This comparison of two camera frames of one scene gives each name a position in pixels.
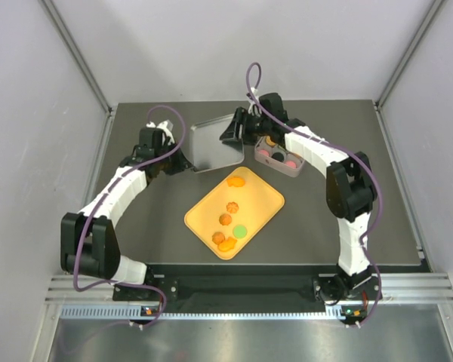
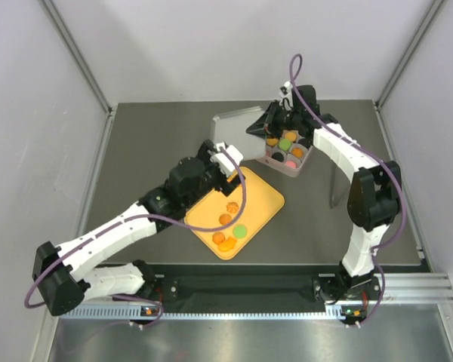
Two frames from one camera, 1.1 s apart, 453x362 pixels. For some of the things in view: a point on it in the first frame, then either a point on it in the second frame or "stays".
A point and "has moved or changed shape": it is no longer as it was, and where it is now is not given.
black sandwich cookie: x=278 y=156 stays
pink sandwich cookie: x=291 y=164 stays
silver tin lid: x=208 y=151 has moved or changed shape
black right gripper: x=241 y=118 -> x=266 y=125
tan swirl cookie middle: x=225 y=219 stays
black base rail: x=246 y=286 stays
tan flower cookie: x=232 y=207 stays
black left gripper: x=181 y=164 -> x=224 y=186
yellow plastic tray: x=231 y=214 stays
